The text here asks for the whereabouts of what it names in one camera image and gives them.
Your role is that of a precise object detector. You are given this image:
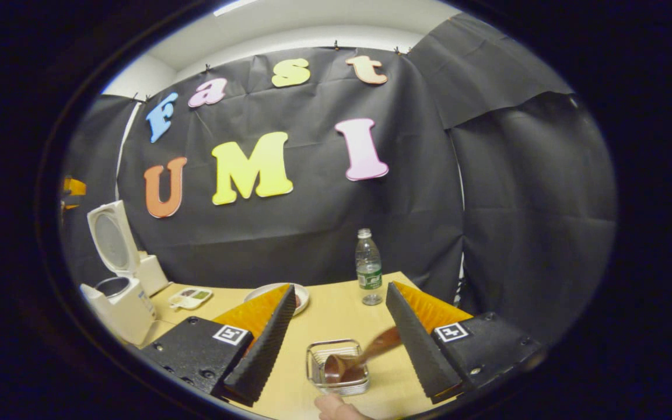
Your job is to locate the long ceiling light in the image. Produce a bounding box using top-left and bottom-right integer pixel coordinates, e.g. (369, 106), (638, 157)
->
(213, 0), (258, 17)

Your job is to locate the white rice cooker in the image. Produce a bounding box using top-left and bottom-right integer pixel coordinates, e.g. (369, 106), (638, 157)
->
(79, 200), (159, 346)

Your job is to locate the brown wooden spoon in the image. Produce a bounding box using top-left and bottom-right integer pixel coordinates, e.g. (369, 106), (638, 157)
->
(323, 325), (402, 384)

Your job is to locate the white oval plate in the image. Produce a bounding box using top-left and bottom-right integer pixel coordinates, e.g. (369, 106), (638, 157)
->
(244, 282), (310, 317)

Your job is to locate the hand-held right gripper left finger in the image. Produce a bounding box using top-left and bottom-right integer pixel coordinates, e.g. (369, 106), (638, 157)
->
(141, 283), (297, 407)

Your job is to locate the white divided sauce dish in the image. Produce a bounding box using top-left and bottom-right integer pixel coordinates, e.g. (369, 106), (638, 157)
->
(168, 286), (214, 310)

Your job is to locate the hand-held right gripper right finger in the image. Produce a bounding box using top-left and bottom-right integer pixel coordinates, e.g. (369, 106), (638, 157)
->
(386, 281), (547, 405)

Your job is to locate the cream kitchen appliance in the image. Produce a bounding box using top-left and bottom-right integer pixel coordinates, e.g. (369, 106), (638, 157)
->
(136, 252), (170, 297)

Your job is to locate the clear plastic water bottle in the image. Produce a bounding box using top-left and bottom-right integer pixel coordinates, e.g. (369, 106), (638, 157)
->
(355, 228), (383, 306)

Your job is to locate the metal wire chopstick holder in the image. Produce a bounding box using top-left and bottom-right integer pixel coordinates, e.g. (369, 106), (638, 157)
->
(306, 339), (370, 396)

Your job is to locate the black backdrop cloth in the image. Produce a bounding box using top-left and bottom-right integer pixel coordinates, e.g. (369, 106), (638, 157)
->
(59, 15), (617, 345)

